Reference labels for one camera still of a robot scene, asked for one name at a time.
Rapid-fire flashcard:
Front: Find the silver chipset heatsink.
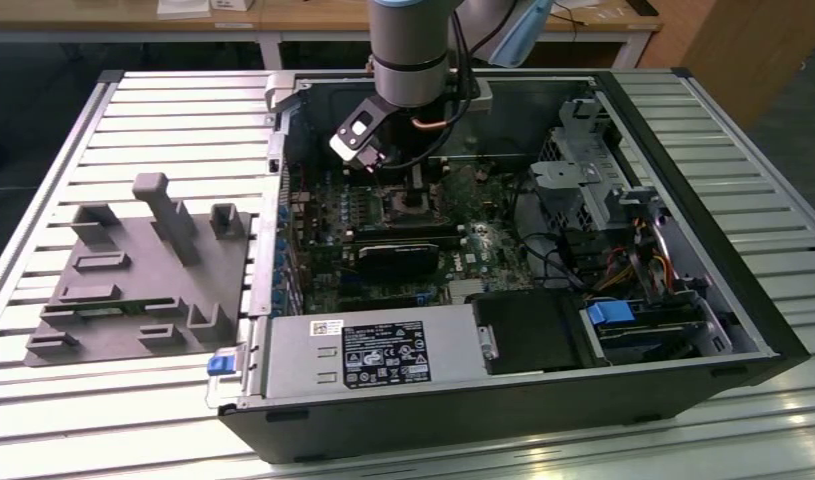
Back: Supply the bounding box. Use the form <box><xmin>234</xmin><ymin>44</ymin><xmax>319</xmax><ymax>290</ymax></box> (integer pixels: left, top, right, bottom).
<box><xmin>448</xmin><ymin>278</ymin><xmax>490</xmax><ymax>303</ymax></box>

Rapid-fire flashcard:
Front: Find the black wire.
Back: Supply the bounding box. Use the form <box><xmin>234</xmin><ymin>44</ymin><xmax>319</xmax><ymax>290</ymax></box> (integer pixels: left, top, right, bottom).
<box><xmin>518</xmin><ymin>230</ymin><xmax>594</xmax><ymax>295</ymax></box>

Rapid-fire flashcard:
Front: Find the CPU socket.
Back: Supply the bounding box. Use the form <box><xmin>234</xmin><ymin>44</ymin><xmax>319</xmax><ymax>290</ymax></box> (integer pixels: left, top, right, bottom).
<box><xmin>378</xmin><ymin>184</ymin><xmax>452</xmax><ymax>226</ymax></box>

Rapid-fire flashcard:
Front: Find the coloured power wire bundle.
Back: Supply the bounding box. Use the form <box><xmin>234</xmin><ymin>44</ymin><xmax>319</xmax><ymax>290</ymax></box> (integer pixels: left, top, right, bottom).
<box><xmin>594</xmin><ymin>239</ymin><xmax>675</xmax><ymax>296</ymax></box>

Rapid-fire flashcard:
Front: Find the blue case latch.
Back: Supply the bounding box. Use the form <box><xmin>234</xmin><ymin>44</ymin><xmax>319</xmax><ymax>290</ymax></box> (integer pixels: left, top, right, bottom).
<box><xmin>206</xmin><ymin>352</ymin><xmax>239</xmax><ymax>377</ymax></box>

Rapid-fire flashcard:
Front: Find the grey plastic bracket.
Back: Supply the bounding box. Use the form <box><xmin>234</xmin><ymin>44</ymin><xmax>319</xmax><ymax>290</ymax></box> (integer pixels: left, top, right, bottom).
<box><xmin>617</xmin><ymin>185</ymin><xmax>666</xmax><ymax>221</ymax></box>

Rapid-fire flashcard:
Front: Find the grey parts rack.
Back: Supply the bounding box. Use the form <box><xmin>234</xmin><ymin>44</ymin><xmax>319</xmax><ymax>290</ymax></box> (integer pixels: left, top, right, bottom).
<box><xmin>20</xmin><ymin>172</ymin><xmax>262</xmax><ymax>369</ymax></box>

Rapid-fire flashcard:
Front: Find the wooden cabinet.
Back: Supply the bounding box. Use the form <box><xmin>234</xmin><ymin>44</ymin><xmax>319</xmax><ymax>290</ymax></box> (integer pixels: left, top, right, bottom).
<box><xmin>639</xmin><ymin>0</ymin><xmax>815</xmax><ymax>129</ymax></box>

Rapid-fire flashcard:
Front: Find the metal drive cage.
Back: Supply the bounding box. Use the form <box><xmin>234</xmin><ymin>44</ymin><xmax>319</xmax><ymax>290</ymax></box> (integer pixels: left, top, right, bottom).
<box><xmin>526</xmin><ymin>97</ymin><xmax>662</xmax><ymax>234</ymax></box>

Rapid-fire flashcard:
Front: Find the wooden desk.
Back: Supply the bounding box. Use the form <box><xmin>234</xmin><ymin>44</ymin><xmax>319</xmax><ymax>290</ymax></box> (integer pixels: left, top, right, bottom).
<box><xmin>0</xmin><ymin>0</ymin><xmax>666</xmax><ymax>71</ymax></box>

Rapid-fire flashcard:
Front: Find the black PC case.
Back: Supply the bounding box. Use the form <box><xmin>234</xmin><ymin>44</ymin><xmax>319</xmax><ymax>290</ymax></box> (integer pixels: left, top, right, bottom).
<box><xmin>206</xmin><ymin>67</ymin><xmax>813</xmax><ymax>464</ymax></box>

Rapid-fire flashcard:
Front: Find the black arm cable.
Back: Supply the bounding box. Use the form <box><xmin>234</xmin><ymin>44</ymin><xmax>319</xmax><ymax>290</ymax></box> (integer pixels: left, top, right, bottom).
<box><xmin>387</xmin><ymin>0</ymin><xmax>519</xmax><ymax>169</ymax></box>

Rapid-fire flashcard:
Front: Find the green motherboard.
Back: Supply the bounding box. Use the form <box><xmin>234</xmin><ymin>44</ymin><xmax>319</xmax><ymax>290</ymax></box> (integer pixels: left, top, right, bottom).
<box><xmin>283</xmin><ymin>149</ymin><xmax>542</xmax><ymax>314</ymax></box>

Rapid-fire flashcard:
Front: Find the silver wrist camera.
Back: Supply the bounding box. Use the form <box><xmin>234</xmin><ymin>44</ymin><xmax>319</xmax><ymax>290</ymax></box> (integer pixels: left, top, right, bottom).
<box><xmin>328</xmin><ymin>96</ymin><xmax>390</xmax><ymax>174</ymax></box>

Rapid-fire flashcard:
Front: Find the hard disk in blue carrier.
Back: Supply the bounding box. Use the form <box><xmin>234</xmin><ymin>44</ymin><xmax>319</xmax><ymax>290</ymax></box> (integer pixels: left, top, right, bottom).
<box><xmin>579</xmin><ymin>298</ymin><xmax>713</xmax><ymax>366</ymax></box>

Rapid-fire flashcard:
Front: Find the silver power supply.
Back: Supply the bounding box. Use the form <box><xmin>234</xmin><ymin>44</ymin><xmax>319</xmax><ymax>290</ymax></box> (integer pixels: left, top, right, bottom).
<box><xmin>243</xmin><ymin>304</ymin><xmax>499</xmax><ymax>401</ymax></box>

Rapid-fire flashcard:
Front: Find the black graphics card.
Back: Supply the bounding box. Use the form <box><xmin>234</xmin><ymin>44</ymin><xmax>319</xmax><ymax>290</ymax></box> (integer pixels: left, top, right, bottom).
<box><xmin>354</xmin><ymin>241</ymin><xmax>443</xmax><ymax>280</ymax></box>

